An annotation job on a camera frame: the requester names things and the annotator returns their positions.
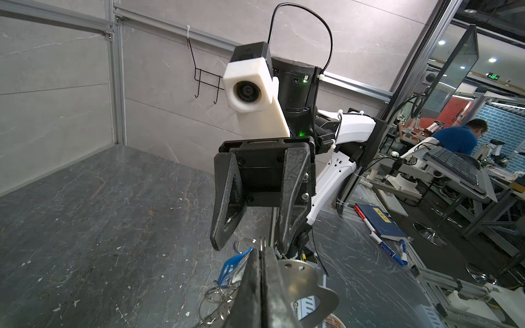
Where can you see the black monitor screen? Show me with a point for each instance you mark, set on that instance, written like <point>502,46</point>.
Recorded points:
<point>432,100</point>

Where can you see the black keyboard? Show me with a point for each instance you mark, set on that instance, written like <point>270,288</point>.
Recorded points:
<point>466,167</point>

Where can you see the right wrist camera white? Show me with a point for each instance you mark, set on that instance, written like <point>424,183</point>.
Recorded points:
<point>252,92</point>

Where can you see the red white blue pen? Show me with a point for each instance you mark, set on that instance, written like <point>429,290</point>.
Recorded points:
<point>397,250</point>

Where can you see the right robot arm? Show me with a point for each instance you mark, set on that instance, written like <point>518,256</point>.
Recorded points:
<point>341,139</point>

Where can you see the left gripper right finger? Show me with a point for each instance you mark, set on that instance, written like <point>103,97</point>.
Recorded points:
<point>276,310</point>

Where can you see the silver key rings bunch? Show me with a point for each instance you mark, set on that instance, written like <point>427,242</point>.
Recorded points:
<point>221,299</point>

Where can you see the blue key tag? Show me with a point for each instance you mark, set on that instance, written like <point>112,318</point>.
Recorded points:
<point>231,267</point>

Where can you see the person in blue shirt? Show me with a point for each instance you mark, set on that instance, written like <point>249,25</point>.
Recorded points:
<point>462,139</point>

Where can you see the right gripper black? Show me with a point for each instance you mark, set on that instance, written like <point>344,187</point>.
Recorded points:
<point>274,172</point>

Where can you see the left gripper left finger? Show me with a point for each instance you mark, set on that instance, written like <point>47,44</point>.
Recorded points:
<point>246,310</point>

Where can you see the blue notebook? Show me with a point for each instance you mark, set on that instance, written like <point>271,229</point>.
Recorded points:
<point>384,226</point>

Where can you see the black wire hook rack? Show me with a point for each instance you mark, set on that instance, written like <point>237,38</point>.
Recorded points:
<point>199,73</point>

